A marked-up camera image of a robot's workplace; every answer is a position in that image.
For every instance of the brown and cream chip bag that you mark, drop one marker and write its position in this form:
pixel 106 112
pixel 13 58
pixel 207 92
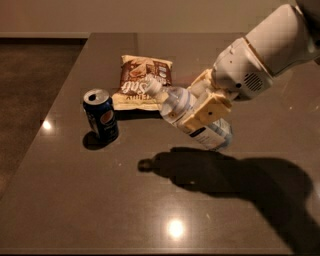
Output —
pixel 135 71

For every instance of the blue labelled plastic water bottle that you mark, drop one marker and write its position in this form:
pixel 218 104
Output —
pixel 176 106

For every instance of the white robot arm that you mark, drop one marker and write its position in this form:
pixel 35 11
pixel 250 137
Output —
pixel 289 36

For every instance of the blue Pepsi soda can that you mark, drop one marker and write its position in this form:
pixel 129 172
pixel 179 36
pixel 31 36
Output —
pixel 98 106

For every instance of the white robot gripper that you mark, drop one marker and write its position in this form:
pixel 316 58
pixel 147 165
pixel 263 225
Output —
pixel 237 68

